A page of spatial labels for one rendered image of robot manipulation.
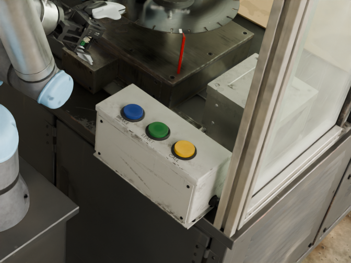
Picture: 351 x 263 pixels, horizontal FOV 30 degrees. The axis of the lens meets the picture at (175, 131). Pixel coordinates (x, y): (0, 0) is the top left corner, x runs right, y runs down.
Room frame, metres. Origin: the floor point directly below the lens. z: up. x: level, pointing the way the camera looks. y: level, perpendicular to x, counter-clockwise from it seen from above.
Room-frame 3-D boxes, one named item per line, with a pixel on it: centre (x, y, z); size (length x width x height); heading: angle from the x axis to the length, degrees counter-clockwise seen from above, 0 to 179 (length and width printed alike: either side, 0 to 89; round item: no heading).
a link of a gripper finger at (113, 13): (1.23, 0.19, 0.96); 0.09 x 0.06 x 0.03; 134
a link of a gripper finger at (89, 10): (1.22, 0.23, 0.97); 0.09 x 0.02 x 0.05; 134
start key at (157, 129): (0.95, 0.03, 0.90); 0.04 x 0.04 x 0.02
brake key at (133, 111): (0.99, 0.09, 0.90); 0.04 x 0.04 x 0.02
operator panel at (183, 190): (0.96, 0.03, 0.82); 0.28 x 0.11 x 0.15; 55
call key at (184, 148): (0.91, -0.02, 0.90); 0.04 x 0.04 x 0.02
